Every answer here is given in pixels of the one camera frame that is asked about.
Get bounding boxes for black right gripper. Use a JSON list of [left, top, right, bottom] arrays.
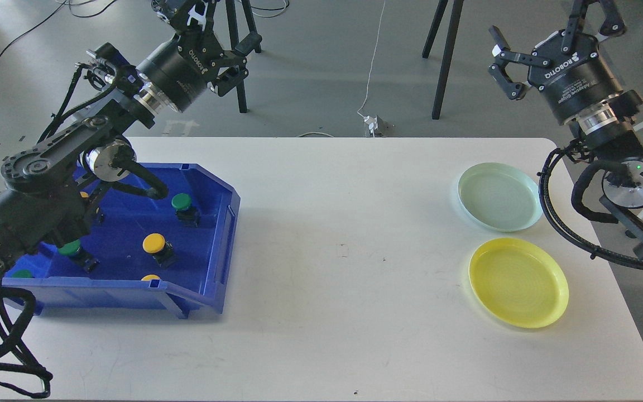
[[488, 0, 627, 125]]

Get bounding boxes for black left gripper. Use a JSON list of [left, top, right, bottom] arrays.
[[136, 1, 262, 112]]

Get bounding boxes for yellow push button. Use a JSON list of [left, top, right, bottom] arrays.
[[141, 232, 176, 269]]

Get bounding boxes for green push button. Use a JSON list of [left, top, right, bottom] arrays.
[[171, 193, 200, 227], [57, 239, 99, 273]]

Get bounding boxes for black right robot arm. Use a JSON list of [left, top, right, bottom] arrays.
[[489, 1, 643, 270]]

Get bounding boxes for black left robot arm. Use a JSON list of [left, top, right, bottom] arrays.
[[0, 1, 262, 399]]

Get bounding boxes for light green plate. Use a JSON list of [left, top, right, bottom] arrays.
[[456, 162, 543, 232]]

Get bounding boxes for yellow plate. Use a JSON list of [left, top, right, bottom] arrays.
[[468, 238, 569, 330]]

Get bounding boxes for yellow button bin front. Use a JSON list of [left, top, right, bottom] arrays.
[[140, 274, 161, 281]]

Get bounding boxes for green button bin corner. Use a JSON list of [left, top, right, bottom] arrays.
[[10, 269, 34, 278]]

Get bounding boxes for black tripod left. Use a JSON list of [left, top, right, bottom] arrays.
[[224, 1, 261, 113]]

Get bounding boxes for black tripod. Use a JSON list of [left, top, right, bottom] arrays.
[[421, 1, 464, 120], [224, 1, 261, 113]]

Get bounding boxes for black tripod right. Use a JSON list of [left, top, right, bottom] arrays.
[[421, 1, 464, 120]]

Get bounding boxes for white power adapter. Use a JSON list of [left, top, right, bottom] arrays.
[[363, 115, 395, 138]]

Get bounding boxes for blue plastic bin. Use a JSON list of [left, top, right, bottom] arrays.
[[2, 163, 240, 319]]

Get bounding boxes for black floor cable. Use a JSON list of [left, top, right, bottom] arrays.
[[0, 0, 118, 93]]

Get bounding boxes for white cable on floor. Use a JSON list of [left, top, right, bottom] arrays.
[[297, 0, 387, 138]]

